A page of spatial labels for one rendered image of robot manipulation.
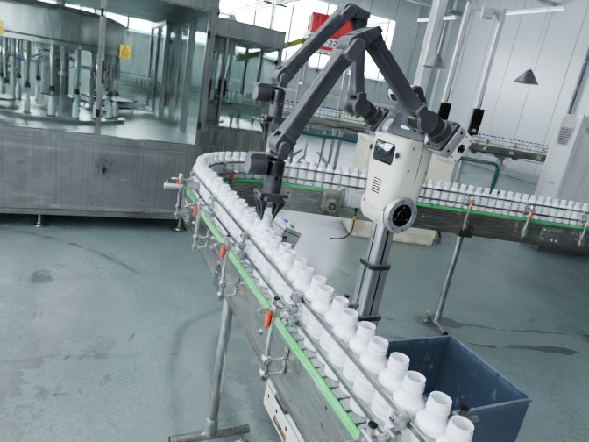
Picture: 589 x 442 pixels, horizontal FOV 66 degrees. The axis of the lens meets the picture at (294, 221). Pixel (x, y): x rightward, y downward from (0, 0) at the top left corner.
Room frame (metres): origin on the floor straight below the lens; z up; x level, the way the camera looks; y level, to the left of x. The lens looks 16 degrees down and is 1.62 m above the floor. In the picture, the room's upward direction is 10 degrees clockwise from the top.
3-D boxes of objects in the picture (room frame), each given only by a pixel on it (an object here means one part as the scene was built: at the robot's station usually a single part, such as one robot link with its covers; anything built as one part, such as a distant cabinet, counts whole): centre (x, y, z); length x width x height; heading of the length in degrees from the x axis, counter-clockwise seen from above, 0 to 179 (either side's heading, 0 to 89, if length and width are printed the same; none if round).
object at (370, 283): (1.94, -0.39, 0.74); 0.11 x 0.11 x 0.40; 26
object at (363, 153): (5.75, -1.19, 0.59); 1.10 x 0.62 x 1.18; 98
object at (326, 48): (8.41, -0.10, 1.40); 0.92 x 0.72 x 2.80; 98
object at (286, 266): (1.25, 0.00, 1.08); 0.06 x 0.06 x 0.17
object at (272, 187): (1.46, 0.09, 1.30); 0.10 x 0.07 x 0.07; 116
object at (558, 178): (6.53, -3.80, 0.96); 0.82 x 0.50 x 1.91; 98
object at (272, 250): (1.35, 0.05, 1.08); 0.06 x 0.06 x 0.17
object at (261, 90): (1.90, 0.19, 1.60); 0.12 x 0.09 x 0.12; 117
